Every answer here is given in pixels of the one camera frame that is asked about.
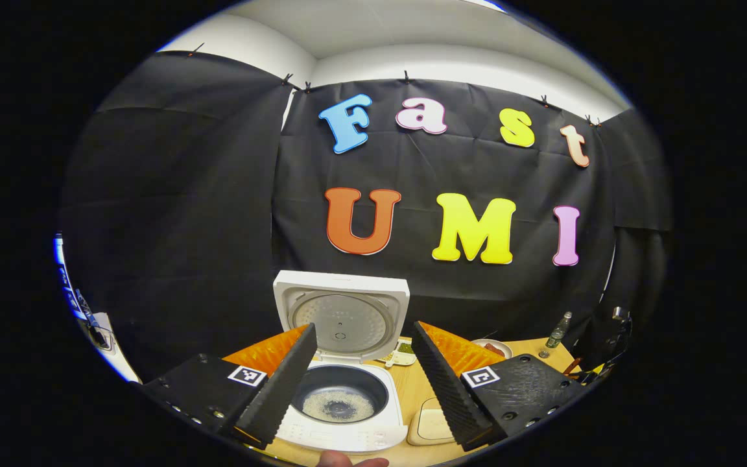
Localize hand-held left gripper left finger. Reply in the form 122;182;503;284
140;323;318;450

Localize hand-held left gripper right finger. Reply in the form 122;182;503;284
410;320;591;453

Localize clear box of rice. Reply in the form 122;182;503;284
406;397;456;446

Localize white rice grains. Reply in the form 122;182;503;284
302;389;375;423

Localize white rice cooker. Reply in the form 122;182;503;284
273;270;411;453

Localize green label water bottle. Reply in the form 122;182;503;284
545;311;573;352

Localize white divided bean dish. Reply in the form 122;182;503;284
377;337;416;368

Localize white round plate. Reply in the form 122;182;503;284
471;339;514;360

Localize white box with dark socket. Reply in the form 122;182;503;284
85;311;142;383

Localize black backdrop cloth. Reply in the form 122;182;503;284
59;51;672;383

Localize bright white printed panel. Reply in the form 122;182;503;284
54;233;90;320

